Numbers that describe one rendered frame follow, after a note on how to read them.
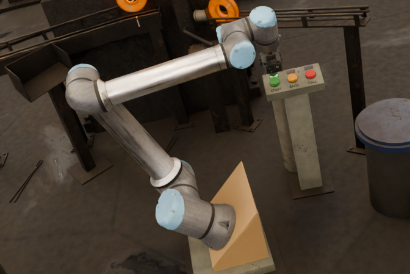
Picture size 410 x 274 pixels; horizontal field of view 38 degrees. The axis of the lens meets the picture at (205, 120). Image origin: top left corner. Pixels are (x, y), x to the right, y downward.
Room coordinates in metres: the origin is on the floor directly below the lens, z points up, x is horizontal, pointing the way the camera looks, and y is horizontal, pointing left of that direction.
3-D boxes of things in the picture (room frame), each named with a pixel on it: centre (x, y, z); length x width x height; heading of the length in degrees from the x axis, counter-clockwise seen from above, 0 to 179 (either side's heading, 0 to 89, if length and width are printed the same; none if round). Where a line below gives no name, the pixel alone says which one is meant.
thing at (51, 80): (2.67, 0.71, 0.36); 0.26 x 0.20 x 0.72; 118
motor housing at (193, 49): (2.70, -0.12, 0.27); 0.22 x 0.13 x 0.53; 83
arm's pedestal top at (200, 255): (1.72, 0.05, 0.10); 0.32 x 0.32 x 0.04; 89
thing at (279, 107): (2.22, -0.38, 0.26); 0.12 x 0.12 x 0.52
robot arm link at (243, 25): (1.91, -0.19, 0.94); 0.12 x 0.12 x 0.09; 0
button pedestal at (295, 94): (2.06, -0.40, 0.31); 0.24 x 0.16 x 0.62; 83
